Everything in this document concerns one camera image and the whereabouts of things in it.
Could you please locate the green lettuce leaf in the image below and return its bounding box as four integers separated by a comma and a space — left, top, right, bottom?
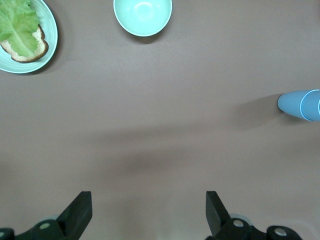
0, 0, 43, 58

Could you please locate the mint green bowl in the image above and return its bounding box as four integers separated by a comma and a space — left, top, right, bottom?
113, 0, 173, 38

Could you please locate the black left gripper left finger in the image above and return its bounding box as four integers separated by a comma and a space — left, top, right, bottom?
0, 191, 93, 240

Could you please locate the mint green plate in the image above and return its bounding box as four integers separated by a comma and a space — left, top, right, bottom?
0, 0, 59, 75

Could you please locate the blue plastic cup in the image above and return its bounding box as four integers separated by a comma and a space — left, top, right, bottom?
277, 89, 320, 122
301, 90, 320, 121

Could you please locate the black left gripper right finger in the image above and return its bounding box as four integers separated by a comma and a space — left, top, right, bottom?
205, 190, 304, 240

